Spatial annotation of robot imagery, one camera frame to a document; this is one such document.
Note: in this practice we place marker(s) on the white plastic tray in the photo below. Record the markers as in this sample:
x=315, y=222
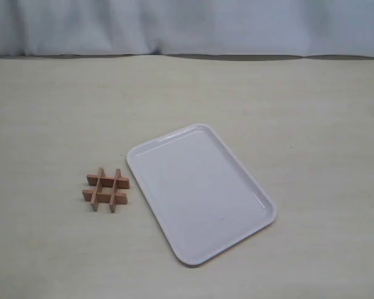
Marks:
x=204, y=200

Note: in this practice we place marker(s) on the white backdrop curtain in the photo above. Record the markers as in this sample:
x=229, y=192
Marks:
x=301, y=28

